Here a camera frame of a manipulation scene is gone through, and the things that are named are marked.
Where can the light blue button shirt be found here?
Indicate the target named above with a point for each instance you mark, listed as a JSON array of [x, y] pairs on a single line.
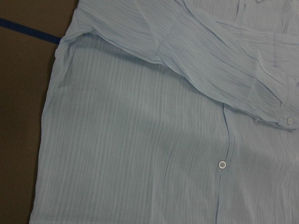
[[173, 112]]

